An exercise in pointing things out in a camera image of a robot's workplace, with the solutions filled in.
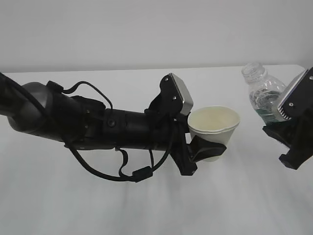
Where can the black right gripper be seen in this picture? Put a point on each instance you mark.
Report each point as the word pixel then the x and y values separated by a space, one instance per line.
pixel 298 137

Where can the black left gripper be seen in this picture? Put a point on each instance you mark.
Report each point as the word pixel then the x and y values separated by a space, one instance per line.
pixel 168 134

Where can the white paper cup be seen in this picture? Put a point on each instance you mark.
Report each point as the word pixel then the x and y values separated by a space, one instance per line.
pixel 214 124

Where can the clear green-label water bottle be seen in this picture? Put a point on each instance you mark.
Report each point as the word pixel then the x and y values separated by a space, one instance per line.
pixel 263 89

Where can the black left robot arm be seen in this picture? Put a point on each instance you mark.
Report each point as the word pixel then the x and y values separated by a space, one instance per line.
pixel 52 112

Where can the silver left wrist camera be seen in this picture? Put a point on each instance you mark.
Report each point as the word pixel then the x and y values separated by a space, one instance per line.
pixel 174 97

